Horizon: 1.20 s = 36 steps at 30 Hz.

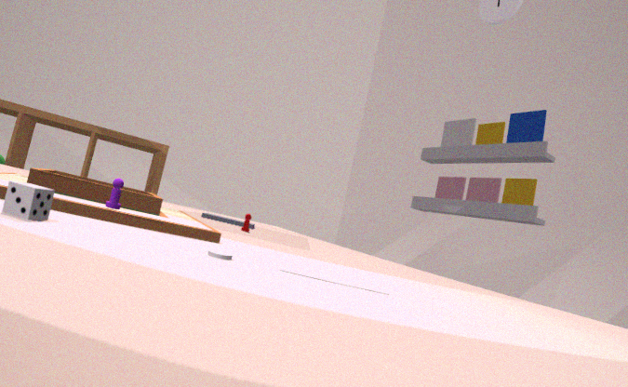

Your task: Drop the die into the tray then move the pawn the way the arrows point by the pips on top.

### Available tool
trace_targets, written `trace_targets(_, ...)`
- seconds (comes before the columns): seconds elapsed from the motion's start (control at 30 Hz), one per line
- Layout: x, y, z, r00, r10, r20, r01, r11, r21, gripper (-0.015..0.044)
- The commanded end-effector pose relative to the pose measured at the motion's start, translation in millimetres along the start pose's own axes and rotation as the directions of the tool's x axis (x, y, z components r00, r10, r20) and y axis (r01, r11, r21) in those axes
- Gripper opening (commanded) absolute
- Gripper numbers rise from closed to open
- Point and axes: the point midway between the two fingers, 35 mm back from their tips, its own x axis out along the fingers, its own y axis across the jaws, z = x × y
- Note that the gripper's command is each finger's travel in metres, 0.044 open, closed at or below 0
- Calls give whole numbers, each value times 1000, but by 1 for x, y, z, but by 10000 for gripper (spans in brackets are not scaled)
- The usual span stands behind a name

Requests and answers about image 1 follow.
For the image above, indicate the orange board border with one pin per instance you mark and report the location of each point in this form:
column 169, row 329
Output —
column 100, row 213

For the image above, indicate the white flat disc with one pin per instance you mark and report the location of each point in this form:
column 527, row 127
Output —
column 221, row 255

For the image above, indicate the dark red game pawn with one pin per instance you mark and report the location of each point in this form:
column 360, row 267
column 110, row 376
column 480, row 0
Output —
column 247, row 222

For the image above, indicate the purple game pawn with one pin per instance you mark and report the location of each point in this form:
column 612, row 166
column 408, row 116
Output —
column 115, row 194

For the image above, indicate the white die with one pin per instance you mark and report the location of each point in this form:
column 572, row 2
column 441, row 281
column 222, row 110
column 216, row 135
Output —
column 28, row 201

